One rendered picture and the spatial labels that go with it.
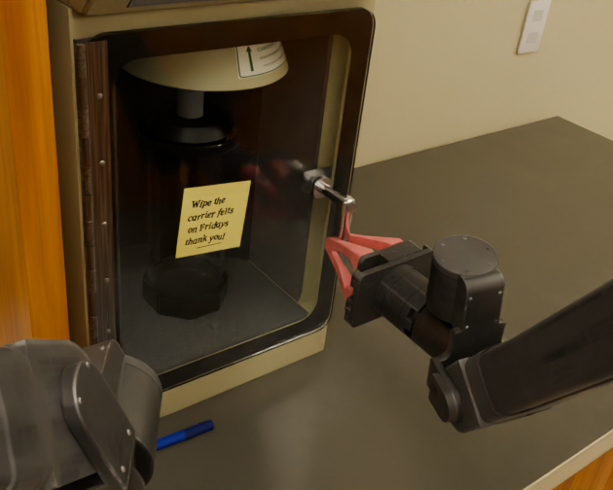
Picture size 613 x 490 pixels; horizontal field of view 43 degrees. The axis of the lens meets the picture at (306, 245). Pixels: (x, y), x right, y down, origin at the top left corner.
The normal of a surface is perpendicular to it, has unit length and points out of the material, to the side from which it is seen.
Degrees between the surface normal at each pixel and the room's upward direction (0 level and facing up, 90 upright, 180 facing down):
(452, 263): 8
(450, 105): 90
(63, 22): 90
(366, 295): 92
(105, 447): 67
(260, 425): 0
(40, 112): 90
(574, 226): 0
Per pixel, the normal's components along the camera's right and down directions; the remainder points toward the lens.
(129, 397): 0.61, -0.70
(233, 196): 0.60, 0.47
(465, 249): 0.01, -0.79
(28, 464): 0.97, -0.23
